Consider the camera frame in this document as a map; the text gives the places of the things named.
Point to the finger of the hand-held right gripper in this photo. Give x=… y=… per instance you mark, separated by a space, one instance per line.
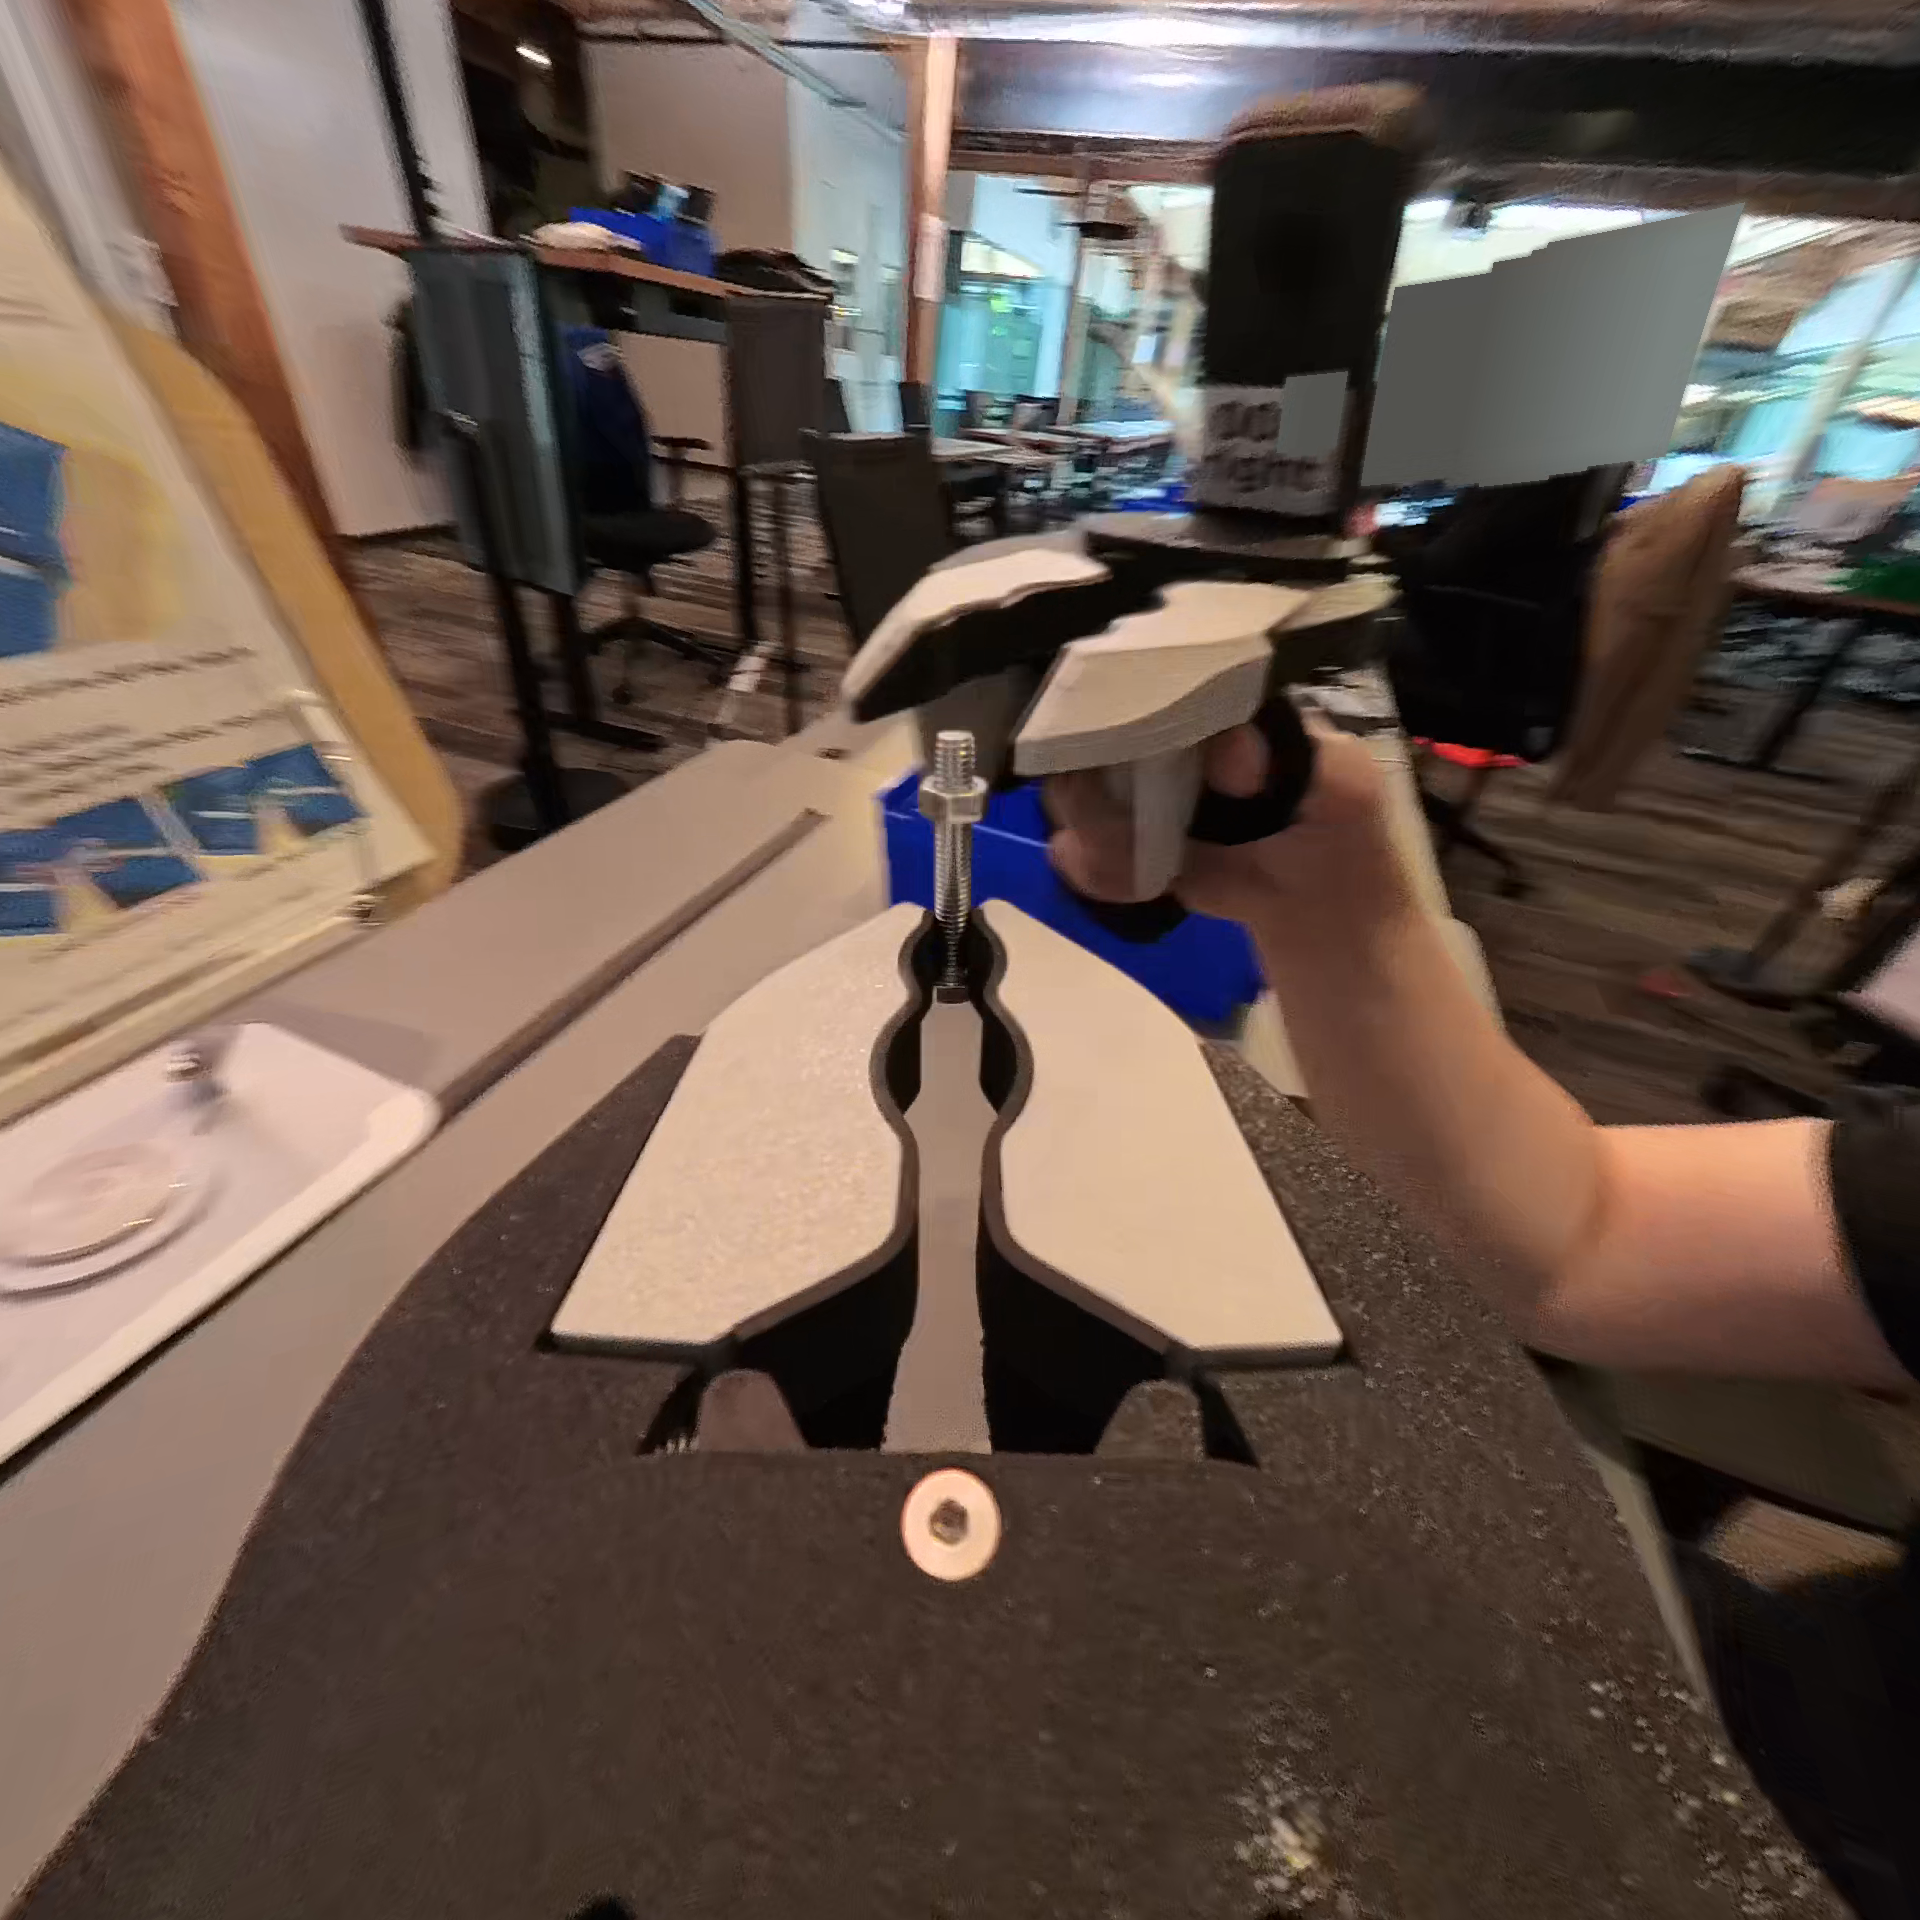
x=975 y=600
x=1154 y=675

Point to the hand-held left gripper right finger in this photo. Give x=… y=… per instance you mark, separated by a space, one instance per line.
x=1141 y=1185

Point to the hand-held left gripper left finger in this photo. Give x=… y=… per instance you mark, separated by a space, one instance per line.
x=750 y=1171

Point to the blue divided parts bin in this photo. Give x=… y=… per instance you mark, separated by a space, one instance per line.
x=1004 y=854

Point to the silver threaded bolt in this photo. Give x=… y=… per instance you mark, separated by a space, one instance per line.
x=952 y=854

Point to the person's right forearm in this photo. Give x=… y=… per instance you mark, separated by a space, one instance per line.
x=1500 y=1171

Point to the person's right hand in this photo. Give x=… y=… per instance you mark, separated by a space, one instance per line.
x=1336 y=868

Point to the black high-back chair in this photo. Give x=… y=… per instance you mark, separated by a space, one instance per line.
x=1485 y=628

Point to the black office chair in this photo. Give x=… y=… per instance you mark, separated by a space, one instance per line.
x=645 y=532

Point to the blue jacket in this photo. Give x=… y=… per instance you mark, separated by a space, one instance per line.
x=609 y=421

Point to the wooden standing desk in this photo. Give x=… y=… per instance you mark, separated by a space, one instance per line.
x=676 y=277

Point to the white tray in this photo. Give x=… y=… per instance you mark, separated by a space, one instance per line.
x=301 y=1140

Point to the beige coat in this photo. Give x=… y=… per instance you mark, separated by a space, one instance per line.
x=1652 y=628

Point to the black panel on stand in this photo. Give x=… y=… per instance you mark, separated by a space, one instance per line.
x=495 y=421

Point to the clear round dish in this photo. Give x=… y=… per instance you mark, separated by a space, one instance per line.
x=90 y=1213

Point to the person's black shirt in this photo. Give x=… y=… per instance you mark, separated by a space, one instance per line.
x=1876 y=1201

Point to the printed instruction poster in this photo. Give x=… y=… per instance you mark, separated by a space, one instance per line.
x=182 y=675

